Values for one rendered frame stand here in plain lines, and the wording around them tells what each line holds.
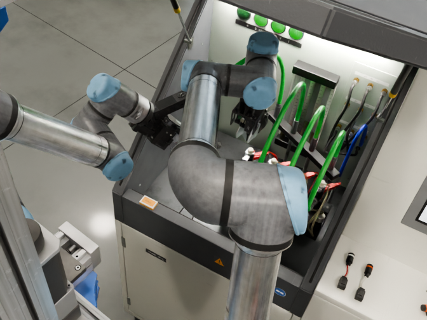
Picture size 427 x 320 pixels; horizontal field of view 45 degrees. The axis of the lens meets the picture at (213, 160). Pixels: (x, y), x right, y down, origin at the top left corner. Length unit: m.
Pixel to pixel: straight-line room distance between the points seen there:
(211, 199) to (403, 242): 0.89
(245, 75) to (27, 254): 0.68
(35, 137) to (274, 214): 0.50
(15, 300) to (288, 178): 0.45
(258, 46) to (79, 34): 2.83
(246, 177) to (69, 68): 2.91
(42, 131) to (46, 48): 2.80
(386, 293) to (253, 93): 0.73
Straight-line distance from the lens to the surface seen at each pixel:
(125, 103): 1.31
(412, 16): 1.63
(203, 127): 0.98
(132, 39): 3.90
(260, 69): 1.20
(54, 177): 3.01
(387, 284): 1.62
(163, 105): 1.39
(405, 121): 1.43
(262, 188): 0.85
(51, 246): 0.92
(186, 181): 0.86
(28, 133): 1.07
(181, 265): 1.81
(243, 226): 0.88
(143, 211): 1.68
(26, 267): 0.72
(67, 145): 1.13
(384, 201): 1.56
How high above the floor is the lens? 2.29
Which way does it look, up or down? 49 degrees down
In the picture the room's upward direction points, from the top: 7 degrees clockwise
